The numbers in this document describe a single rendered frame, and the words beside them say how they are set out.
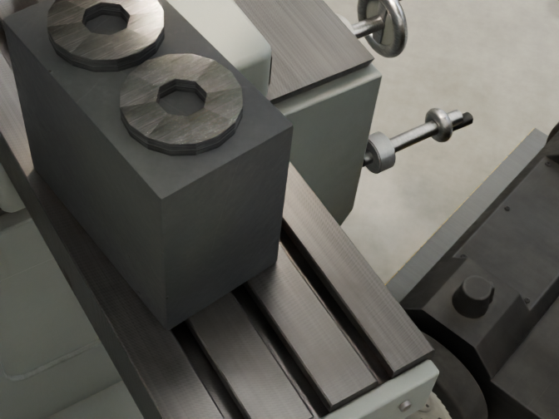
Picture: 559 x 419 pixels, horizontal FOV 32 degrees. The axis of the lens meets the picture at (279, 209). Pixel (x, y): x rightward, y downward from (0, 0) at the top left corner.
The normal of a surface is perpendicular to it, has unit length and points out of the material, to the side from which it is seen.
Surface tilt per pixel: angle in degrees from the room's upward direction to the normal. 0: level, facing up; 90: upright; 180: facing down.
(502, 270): 0
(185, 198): 90
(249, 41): 0
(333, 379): 0
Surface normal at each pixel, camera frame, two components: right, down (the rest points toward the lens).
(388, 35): -0.85, 0.39
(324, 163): 0.52, 0.71
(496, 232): 0.07, -0.59
